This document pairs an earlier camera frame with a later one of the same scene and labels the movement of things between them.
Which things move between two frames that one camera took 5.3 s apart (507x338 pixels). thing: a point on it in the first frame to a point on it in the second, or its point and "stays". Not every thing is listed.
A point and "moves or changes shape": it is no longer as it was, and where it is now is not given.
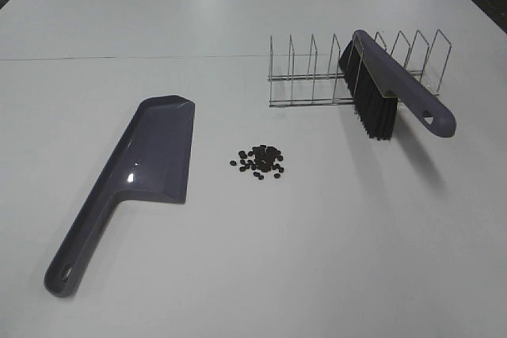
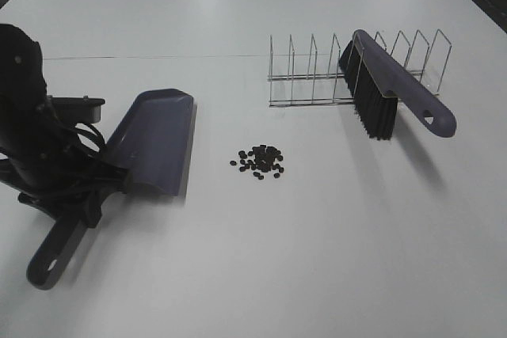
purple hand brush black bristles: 378,80 stays
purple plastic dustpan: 153,160 moves or changes shape
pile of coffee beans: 263,159 stays
